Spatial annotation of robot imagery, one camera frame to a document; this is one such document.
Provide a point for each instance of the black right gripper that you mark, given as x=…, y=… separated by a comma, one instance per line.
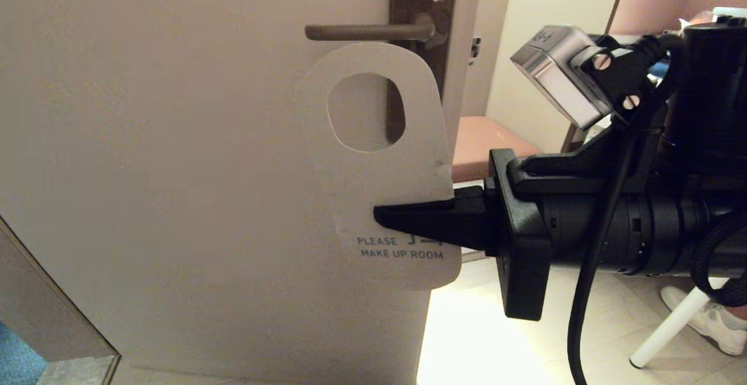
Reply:
x=525, y=256

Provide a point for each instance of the do-not-disturb door hanger sign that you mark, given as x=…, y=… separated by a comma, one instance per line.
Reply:
x=379, y=186

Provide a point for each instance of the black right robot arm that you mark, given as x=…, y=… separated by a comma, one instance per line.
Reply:
x=671, y=233

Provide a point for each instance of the beige door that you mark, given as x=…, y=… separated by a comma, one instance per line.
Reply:
x=146, y=169

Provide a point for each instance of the brown seat cushion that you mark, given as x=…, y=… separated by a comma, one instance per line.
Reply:
x=484, y=140

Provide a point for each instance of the cream bench cabinet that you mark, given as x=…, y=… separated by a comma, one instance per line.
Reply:
x=548, y=0

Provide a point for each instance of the white table with round legs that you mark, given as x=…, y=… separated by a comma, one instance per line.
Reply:
x=665, y=332

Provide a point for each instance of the white sneaker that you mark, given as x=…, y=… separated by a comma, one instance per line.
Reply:
x=715, y=326

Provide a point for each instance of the white plastic bag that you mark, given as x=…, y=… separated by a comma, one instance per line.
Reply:
x=729, y=13

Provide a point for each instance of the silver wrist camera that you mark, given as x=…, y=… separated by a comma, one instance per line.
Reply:
x=560, y=76

